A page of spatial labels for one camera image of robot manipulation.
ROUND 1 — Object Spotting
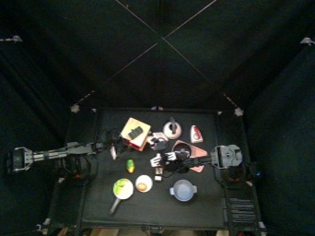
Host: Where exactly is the small black round pot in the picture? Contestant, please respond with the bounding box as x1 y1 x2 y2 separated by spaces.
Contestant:
173 143 192 156

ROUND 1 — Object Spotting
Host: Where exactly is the small white plate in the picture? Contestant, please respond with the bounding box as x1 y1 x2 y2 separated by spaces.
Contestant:
133 174 153 194

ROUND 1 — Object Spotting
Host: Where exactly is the green yellow toy corn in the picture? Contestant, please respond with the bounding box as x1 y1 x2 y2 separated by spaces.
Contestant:
125 159 136 174

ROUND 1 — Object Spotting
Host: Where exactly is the pink tray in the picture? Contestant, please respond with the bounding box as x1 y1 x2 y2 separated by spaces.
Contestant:
169 139 209 173

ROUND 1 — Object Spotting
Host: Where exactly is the small wooden toy box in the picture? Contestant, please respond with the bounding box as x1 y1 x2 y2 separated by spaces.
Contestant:
146 131 169 151

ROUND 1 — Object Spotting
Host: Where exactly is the box with red lid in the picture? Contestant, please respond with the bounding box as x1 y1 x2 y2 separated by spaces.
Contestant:
118 117 152 152

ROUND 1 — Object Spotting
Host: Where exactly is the white toy kettle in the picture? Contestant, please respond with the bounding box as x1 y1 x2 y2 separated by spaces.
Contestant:
162 116 182 140

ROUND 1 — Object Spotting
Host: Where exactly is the white red toy iron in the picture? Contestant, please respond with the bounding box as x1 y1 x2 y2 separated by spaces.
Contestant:
188 124 205 145

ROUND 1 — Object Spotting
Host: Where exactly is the light blue toy pot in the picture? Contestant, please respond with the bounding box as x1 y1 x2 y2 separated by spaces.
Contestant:
168 179 197 203

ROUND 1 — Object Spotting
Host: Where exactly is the green toy lettuce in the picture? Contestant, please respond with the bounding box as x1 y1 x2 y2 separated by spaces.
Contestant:
113 179 132 195

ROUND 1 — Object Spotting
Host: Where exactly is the toy frying pan grey handle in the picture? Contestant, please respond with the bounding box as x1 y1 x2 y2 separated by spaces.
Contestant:
107 178 134 215

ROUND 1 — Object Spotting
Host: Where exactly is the thin diagonal cord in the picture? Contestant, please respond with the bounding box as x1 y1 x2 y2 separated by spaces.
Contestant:
114 0 241 110
74 0 217 107

